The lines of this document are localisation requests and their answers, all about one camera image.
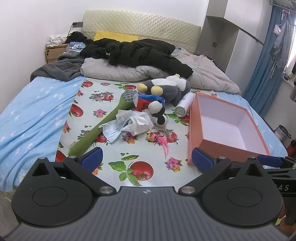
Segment blue face mask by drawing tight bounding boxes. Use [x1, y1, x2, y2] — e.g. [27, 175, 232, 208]
[99, 120, 128, 143]

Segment wooden nightstand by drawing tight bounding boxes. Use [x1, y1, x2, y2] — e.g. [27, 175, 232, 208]
[45, 44, 68, 64]

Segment small panda plush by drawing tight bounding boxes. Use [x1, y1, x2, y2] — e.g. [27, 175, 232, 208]
[148, 101, 168, 127]

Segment yellow pillow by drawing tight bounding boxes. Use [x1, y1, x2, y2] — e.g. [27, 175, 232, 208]
[93, 30, 139, 42]

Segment light blue bedsheet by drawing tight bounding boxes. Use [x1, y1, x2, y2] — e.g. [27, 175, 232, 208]
[0, 75, 289, 193]

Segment grey penguin plush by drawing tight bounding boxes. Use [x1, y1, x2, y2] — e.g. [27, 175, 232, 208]
[137, 74, 191, 106]

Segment blue red snack bag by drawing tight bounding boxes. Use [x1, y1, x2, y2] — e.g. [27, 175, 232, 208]
[133, 93, 166, 111]

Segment dark grey blanket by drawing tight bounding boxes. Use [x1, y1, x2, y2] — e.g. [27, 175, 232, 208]
[30, 51, 84, 82]

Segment grey wall shelf unit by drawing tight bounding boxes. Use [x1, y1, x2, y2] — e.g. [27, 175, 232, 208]
[197, 1, 264, 92]

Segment white cloth on nightstand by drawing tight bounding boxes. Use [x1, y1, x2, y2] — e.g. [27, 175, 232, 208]
[46, 34, 68, 47]

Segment black jacket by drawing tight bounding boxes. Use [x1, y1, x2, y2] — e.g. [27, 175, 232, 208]
[80, 38, 193, 79]

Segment white spray can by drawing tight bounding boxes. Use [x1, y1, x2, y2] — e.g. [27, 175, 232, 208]
[174, 92, 195, 118]

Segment cream quilted headboard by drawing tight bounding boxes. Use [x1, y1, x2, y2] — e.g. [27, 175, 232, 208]
[82, 9, 201, 54]

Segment blue curtain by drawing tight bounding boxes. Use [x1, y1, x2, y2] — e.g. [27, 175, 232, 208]
[243, 6, 283, 118]

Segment white plastic bag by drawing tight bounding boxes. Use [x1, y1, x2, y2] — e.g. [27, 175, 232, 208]
[116, 110, 154, 136]

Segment pink feather toy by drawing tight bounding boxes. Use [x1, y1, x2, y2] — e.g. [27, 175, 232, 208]
[146, 129, 179, 157]

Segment pink cardboard box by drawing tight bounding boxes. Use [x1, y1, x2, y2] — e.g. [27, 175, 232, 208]
[188, 92, 270, 165]

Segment grey duvet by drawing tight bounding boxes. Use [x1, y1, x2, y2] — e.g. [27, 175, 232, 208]
[80, 47, 241, 95]

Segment hanging clothes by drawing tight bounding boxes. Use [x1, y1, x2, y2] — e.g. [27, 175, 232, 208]
[270, 10, 294, 71]

